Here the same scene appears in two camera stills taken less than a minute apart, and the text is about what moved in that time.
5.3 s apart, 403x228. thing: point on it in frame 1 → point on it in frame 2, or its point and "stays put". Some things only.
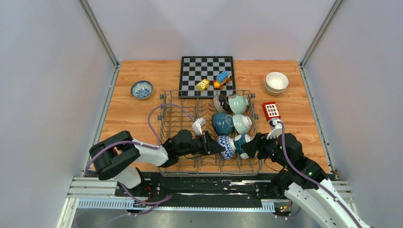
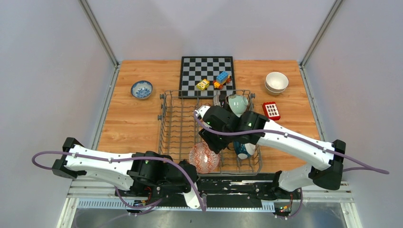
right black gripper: [258, 143] → [215, 146]
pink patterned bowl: [228, 143] → [206, 160]
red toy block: [271, 110] stays put
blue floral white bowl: [141, 89] stays put
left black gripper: [209, 146] → [186, 188]
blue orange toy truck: [221, 79] stays put
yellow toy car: [203, 84] stays put
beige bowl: [276, 81] stays put
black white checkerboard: [195, 69] stays put
